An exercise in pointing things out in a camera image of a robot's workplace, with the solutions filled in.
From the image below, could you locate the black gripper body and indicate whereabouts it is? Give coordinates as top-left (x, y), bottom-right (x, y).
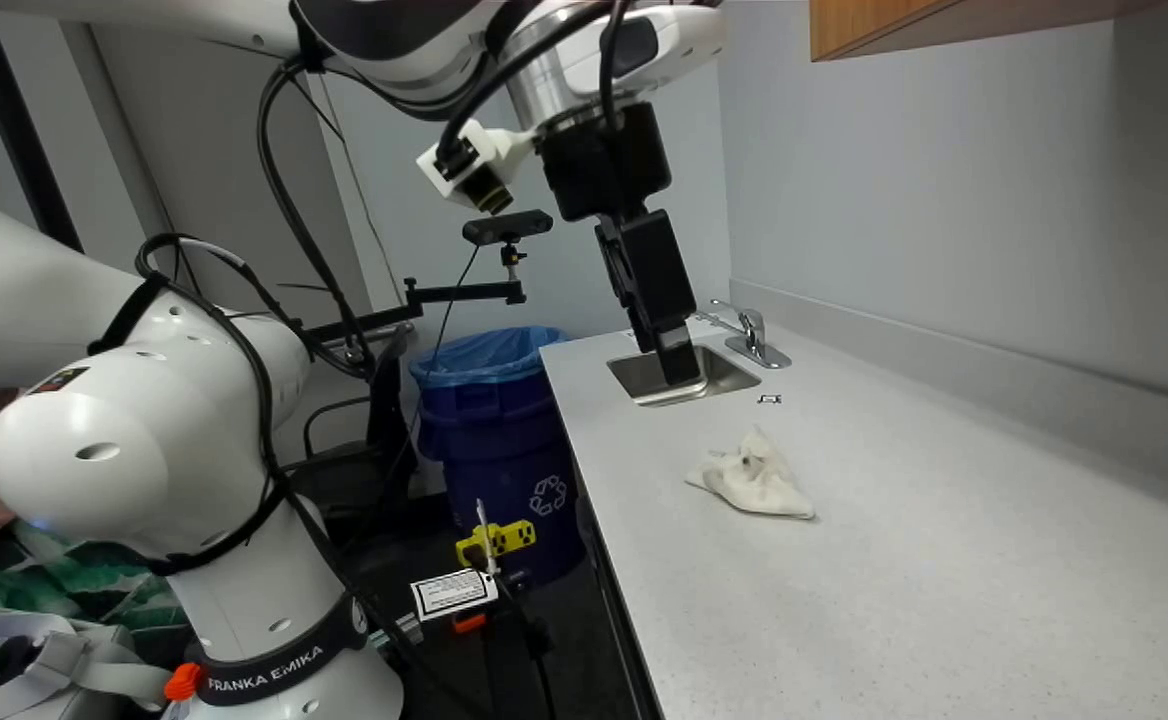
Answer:
top-left (533, 104), bottom-right (681, 224)

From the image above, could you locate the beige cloth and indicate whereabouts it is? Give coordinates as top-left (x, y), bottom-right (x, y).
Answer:
top-left (684, 427), bottom-right (818, 524)

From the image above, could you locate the green patterned cloth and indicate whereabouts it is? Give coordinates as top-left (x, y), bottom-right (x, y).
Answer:
top-left (0, 519), bottom-right (194, 670)

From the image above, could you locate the blue recycling bin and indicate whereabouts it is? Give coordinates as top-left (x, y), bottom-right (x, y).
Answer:
top-left (405, 322), bottom-right (582, 591)

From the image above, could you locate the yellow clamp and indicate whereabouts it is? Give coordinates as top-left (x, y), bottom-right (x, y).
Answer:
top-left (451, 497), bottom-right (538, 577)

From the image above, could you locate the white label tag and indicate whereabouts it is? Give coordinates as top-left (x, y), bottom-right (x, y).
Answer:
top-left (405, 569), bottom-right (505, 624)

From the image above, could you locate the orange knob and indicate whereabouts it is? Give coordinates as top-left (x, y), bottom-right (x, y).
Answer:
top-left (161, 660), bottom-right (207, 707)

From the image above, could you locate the black stereo camera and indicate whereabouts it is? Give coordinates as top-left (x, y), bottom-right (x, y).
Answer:
top-left (459, 208), bottom-right (557, 253)

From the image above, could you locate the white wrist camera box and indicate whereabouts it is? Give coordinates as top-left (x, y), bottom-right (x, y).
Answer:
top-left (412, 115), bottom-right (537, 216)

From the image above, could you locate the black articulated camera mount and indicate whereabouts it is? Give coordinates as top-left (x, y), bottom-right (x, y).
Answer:
top-left (300, 241), bottom-right (533, 352)

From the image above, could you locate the wooden wall cabinet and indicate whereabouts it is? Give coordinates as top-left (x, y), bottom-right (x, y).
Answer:
top-left (808, 0), bottom-right (1155, 64)

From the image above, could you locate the grey webbing strap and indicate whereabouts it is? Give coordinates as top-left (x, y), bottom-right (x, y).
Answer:
top-left (0, 604), bottom-right (175, 711)

